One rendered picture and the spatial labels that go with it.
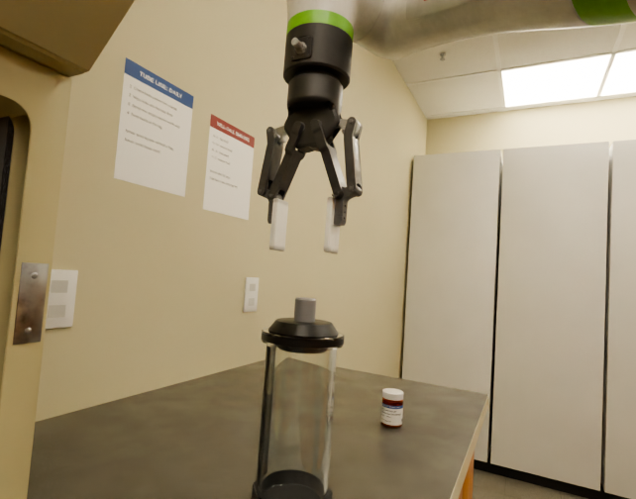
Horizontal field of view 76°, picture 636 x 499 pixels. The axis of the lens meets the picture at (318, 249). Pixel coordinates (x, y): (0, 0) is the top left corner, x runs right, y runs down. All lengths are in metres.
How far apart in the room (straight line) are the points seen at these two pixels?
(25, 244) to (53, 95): 0.14
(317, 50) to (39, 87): 0.31
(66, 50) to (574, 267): 2.88
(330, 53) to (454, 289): 2.60
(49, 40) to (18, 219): 0.16
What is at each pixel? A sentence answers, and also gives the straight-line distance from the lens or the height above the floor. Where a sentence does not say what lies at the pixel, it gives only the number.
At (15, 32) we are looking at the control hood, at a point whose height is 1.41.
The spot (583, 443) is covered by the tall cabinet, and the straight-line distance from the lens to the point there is 3.16.
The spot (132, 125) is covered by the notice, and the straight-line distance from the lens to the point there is 1.06.
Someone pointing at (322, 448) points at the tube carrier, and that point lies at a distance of 0.55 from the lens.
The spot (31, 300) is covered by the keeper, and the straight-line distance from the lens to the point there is 0.44.
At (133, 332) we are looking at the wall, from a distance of 1.07.
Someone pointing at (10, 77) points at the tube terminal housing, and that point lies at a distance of 0.45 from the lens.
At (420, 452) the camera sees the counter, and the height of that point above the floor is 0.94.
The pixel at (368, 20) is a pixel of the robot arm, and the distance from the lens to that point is 0.66.
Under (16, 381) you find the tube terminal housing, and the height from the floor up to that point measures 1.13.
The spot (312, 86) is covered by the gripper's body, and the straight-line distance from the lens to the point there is 0.56.
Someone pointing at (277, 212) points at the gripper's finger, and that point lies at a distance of 0.56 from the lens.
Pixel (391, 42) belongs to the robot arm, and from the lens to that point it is 0.68.
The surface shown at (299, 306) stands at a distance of 0.53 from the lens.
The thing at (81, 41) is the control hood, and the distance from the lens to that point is 0.44.
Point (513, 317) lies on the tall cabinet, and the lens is 3.02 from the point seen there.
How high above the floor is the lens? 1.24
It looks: 3 degrees up
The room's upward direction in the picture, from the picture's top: 4 degrees clockwise
